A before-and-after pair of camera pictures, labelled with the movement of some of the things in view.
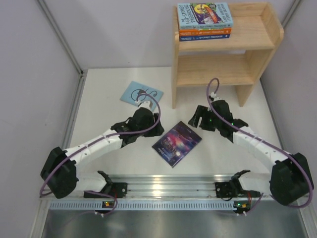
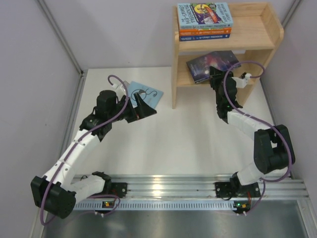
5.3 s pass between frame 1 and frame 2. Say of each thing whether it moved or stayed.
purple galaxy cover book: moved
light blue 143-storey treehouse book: stayed
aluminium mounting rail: stayed
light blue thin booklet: stayed
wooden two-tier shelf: stayed
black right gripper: moved
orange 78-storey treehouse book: stayed
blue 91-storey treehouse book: stayed
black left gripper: moved
